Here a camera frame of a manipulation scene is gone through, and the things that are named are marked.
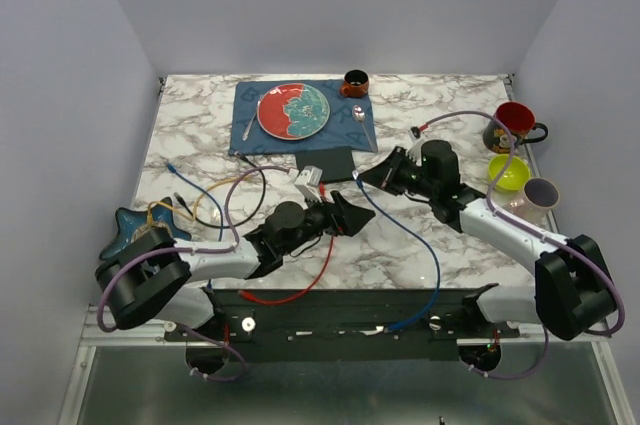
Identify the yellow ethernet cable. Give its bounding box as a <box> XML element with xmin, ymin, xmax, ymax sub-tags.
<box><xmin>147</xmin><ymin>177</ymin><xmax>241</xmax><ymax>227</ymax></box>

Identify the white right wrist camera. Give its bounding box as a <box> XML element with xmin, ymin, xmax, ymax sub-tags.
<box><xmin>406</xmin><ymin>126</ymin><xmax>425</xmax><ymax>163</ymax></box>

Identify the red ethernet cable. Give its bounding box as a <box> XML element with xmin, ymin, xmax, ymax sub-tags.
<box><xmin>237</xmin><ymin>182</ymin><xmax>337</xmax><ymax>306</ymax></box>

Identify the blue cloth placemat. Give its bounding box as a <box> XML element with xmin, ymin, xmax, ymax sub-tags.
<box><xmin>229</xmin><ymin>79</ymin><xmax>378</xmax><ymax>155</ymax></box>

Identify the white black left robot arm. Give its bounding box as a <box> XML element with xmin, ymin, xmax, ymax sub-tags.
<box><xmin>95</xmin><ymin>191</ymin><xmax>375</xmax><ymax>340</ymax></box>

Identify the aluminium extrusion rail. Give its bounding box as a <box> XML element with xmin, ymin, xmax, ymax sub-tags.
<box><xmin>79</xmin><ymin>312</ymin><xmax>174</xmax><ymax>346</ymax></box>

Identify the red and teal plate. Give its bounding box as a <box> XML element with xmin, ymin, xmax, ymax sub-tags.
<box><xmin>257</xmin><ymin>83</ymin><xmax>331</xmax><ymax>141</ymax></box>

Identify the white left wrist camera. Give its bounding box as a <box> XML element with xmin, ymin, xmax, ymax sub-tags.
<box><xmin>293</xmin><ymin>165</ymin><xmax>322</xmax><ymax>203</ymax></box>

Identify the blue star-shaped dish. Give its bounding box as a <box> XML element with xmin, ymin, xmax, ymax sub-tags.
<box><xmin>99</xmin><ymin>197</ymin><xmax>192</xmax><ymax>261</ymax></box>

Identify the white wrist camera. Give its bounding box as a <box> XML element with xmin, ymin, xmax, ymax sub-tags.
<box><xmin>406</xmin><ymin>126</ymin><xmax>425</xmax><ymax>163</ymax></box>
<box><xmin>293</xmin><ymin>165</ymin><xmax>322</xmax><ymax>203</ymax></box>

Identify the black ethernet cable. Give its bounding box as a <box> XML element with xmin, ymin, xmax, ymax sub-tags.
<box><xmin>172</xmin><ymin>152</ymin><xmax>269</xmax><ymax>231</ymax></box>

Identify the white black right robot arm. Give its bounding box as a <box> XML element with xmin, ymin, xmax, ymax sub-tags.
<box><xmin>354</xmin><ymin>140</ymin><xmax>621</xmax><ymax>341</ymax></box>

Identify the small brown mug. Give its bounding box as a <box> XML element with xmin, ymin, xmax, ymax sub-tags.
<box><xmin>339</xmin><ymin>69</ymin><xmax>369</xmax><ymax>98</ymax></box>

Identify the black mug red inside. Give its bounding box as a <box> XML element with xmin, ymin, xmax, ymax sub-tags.
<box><xmin>483</xmin><ymin>101</ymin><xmax>549</xmax><ymax>154</ymax></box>

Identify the lime green bowl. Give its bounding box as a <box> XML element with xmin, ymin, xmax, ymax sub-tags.
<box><xmin>488</xmin><ymin>154</ymin><xmax>531</xmax><ymax>193</ymax></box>

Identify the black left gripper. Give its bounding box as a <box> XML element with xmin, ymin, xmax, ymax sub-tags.
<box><xmin>280</xmin><ymin>189</ymin><xmax>375</xmax><ymax>257</ymax></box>

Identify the silver fork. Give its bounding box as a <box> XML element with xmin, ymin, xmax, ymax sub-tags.
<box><xmin>242</xmin><ymin>100</ymin><xmax>261</xmax><ymax>141</ymax></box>

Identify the lavender cup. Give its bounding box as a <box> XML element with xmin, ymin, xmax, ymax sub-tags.
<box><xmin>505</xmin><ymin>177</ymin><xmax>560</xmax><ymax>224</ymax></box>

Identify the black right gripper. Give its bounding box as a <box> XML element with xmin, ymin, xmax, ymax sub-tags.
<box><xmin>357</xmin><ymin>146</ymin><xmax>437</xmax><ymax>199</ymax></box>

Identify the black network switch box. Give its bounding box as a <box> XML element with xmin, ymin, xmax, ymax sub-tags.
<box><xmin>295</xmin><ymin>146</ymin><xmax>355</xmax><ymax>184</ymax></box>

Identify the silver spoon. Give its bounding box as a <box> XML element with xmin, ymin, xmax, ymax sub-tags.
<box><xmin>352</xmin><ymin>105</ymin><xmax>378</xmax><ymax>153</ymax></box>

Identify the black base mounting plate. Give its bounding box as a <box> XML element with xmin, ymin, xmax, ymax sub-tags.
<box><xmin>164</xmin><ymin>288</ymin><xmax>521</xmax><ymax>364</ymax></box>

